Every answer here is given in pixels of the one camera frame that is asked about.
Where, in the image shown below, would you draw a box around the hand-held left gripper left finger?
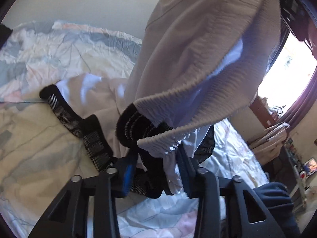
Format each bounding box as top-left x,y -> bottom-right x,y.
27,151 -> 139,238

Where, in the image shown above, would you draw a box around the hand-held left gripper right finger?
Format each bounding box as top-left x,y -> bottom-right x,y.
177,149 -> 301,238

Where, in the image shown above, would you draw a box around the white shorts with black mesh stripe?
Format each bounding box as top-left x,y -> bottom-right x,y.
40,0 -> 283,199

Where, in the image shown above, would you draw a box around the bright window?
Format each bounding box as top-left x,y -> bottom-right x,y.
258,30 -> 317,109

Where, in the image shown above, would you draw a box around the beige cloth pile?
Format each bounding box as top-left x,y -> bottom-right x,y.
248,121 -> 290,164

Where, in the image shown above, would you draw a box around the purple curtain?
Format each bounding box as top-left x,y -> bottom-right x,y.
285,74 -> 317,129

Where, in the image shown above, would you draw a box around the dark blue cloth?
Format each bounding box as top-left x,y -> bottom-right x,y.
250,182 -> 301,238

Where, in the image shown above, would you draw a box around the pastel patchwork bedspread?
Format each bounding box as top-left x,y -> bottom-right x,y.
0,20 -> 270,238

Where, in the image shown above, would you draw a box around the brown wooden furniture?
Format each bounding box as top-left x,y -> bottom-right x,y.
249,95 -> 275,129

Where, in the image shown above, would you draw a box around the small lit screen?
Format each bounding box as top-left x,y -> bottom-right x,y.
303,157 -> 317,174

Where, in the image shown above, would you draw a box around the black pillow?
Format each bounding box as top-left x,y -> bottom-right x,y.
0,24 -> 13,47

